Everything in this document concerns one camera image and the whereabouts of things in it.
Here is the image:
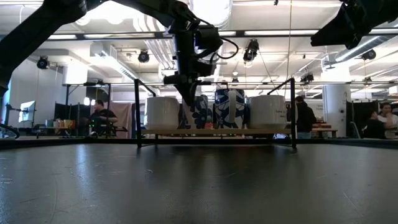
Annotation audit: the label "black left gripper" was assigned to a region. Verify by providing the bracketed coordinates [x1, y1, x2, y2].
[164, 29, 215, 107]

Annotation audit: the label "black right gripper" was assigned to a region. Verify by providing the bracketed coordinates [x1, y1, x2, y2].
[310, 0, 386, 50]

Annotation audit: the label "white mug navy flower print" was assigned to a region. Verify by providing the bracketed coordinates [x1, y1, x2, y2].
[182, 94, 210, 130]

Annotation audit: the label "white mug green inside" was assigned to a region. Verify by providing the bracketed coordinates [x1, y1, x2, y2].
[144, 96, 180, 131]

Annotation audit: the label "blue white patterned mug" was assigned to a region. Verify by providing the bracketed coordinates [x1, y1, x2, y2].
[213, 88, 249, 129]

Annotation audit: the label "white mug pink inside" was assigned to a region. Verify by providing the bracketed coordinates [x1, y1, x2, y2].
[248, 94, 289, 130]

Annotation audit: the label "black overhead bar light strips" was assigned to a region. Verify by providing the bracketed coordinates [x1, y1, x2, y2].
[46, 28, 398, 40]

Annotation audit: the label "white round pillar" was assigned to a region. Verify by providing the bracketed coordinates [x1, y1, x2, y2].
[322, 83, 352, 138]

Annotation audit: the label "black partition panel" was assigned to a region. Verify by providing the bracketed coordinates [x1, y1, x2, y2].
[346, 99, 373, 138]

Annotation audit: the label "person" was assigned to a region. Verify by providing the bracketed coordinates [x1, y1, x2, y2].
[89, 99, 119, 137]
[377, 102, 398, 140]
[363, 110, 386, 140]
[294, 95, 317, 140]

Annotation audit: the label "black table mat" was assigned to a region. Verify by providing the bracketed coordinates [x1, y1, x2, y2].
[0, 143, 398, 224]

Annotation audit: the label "background wooden table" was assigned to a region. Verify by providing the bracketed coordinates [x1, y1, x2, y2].
[315, 126, 339, 138]

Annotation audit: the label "black screen panel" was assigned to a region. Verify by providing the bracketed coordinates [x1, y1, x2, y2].
[53, 102, 91, 129]

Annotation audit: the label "background computer monitor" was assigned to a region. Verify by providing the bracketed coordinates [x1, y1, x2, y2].
[17, 100, 37, 124]

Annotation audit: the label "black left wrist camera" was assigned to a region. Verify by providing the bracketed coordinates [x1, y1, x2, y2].
[195, 27, 223, 58]

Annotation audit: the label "black metal table frame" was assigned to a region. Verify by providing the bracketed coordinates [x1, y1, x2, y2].
[0, 136, 398, 149]

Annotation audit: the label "black background rig frame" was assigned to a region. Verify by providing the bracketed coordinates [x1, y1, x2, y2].
[62, 80, 113, 138]

